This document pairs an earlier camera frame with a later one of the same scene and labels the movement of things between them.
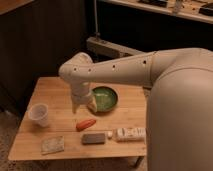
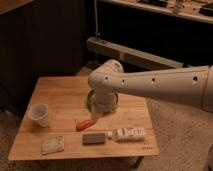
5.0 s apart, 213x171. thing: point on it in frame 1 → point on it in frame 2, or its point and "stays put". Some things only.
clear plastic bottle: (128, 134) stays put
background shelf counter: (200, 10) stays put
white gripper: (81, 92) → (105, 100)
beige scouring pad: (52, 145) stays put
